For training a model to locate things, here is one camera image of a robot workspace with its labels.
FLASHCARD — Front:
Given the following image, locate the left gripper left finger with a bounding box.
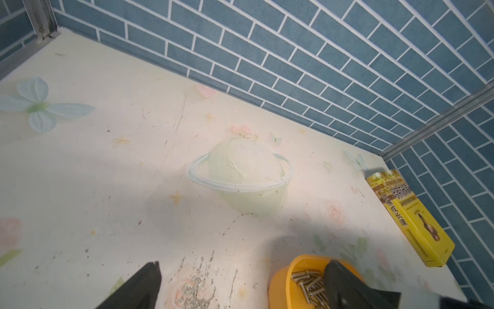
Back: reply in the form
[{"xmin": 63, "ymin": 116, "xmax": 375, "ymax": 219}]
[{"xmin": 96, "ymin": 261, "xmax": 162, "ymax": 309}]

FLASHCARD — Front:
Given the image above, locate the yellow book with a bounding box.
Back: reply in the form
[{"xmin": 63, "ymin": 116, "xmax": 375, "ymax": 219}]
[{"xmin": 366, "ymin": 169, "xmax": 455, "ymax": 267}]

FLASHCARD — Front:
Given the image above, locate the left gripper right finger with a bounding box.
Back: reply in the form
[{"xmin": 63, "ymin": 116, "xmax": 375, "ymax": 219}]
[{"xmin": 324, "ymin": 260, "xmax": 400, "ymax": 309}]

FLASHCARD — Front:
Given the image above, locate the yellow plastic storage tray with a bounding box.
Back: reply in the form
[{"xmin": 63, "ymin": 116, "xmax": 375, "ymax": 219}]
[{"xmin": 268, "ymin": 254, "xmax": 365, "ymax": 309}]

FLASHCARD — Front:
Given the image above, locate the pile of silver screws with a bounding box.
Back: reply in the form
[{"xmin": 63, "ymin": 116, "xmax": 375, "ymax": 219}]
[{"xmin": 291, "ymin": 270, "xmax": 329, "ymax": 308}]

